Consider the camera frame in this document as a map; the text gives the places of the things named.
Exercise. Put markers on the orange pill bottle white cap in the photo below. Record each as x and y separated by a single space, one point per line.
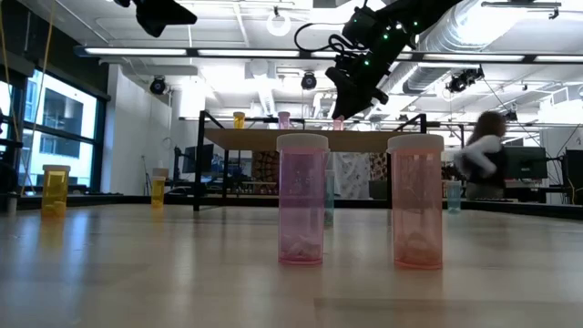
55 191
238 122
158 193

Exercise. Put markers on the salmon pill bottle white cap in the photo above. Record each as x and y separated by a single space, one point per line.
338 124
415 205

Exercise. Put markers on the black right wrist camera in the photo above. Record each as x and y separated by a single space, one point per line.
360 25

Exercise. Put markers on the black track light cluster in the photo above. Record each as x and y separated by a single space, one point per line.
462 82

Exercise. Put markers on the long linear light bar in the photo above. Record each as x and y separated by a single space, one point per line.
136 51

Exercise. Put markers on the wooden shelf black metal frame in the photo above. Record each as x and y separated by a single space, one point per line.
255 140

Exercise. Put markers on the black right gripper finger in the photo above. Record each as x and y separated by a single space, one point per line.
344 95
366 93

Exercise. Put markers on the black ceiling fixture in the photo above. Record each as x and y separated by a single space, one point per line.
521 4

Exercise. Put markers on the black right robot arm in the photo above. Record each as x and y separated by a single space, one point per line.
428 13

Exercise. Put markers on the person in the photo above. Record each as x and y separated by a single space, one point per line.
483 159

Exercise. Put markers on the black round spotlight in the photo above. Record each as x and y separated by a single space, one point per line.
158 85
309 81
508 117

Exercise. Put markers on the white patterned cloth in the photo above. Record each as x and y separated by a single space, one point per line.
353 175

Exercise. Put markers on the large glass window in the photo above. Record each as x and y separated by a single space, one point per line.
64 114

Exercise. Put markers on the brown patterned tapestry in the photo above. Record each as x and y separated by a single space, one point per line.
268 171

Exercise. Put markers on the black computer monitor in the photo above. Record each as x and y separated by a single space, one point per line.
575 175
528 162
199 159

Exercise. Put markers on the small white cup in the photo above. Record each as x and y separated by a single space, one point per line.
11 206

